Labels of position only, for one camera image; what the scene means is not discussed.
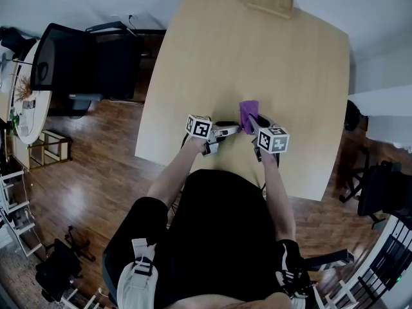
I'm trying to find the dried flower bouquet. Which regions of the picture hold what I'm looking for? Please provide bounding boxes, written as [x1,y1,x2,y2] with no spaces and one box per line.
[14,75,33,103]

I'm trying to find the person's right forearm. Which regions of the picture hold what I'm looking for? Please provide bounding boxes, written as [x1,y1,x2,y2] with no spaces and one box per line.
[261,151,297,243]

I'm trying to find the black chair base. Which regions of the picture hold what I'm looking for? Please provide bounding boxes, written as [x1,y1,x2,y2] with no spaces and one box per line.
[34,225,97,304]

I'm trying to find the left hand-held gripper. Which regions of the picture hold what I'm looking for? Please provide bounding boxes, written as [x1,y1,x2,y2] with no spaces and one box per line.
[185,113,242,158]

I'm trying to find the white shelf rack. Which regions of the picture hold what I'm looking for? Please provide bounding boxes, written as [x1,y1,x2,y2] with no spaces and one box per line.
[0,169,44,257]

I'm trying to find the wooden block stand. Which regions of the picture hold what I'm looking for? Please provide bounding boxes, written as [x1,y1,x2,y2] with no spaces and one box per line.
[247,0,295,20]

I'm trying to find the white metal railing rack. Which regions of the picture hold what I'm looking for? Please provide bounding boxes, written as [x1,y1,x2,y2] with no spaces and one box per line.
[321,214,412,309]

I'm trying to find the black fabric office chair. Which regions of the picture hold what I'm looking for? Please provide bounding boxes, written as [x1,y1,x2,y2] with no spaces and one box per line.
[337,149,412,230]

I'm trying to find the black and white shoulder strap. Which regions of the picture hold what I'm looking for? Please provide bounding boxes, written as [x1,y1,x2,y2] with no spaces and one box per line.
[274,239,319,307]

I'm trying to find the black bag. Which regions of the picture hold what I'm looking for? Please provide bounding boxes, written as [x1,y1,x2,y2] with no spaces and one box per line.
[344,100,368,131]

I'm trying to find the person's left forearm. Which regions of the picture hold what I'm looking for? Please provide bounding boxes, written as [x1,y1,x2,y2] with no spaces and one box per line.
[146,138,207,212]

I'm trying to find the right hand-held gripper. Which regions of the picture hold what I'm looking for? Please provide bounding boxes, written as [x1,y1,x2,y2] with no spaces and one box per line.
[246,113,291,163]

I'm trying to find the black mesh office chair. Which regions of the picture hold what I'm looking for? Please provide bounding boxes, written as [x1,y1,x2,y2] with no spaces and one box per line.
[30,21,167,119]

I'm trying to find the purple cloth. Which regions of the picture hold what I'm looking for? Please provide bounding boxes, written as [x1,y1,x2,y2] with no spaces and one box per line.
[238,100,260,135]

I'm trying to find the black headrest office chair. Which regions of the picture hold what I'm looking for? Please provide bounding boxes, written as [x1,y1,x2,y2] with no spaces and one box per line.
[0,26,39,56]

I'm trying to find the round white table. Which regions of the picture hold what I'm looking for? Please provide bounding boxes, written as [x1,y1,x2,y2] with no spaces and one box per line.
[14,39,53,147]

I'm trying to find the light wooden cabinet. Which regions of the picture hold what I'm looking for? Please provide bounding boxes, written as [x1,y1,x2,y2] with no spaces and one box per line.
[12,133,33,170]

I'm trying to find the green potted plant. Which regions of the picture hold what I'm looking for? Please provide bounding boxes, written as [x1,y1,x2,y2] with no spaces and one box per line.
[8,107,21,132]

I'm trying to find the glossy black chair armrest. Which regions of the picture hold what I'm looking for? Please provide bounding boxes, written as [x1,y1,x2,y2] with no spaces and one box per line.
[302,248,355,272]

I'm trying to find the person's black clothing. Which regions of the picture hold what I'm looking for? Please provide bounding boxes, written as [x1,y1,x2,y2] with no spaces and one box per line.
[102,169,302,309]

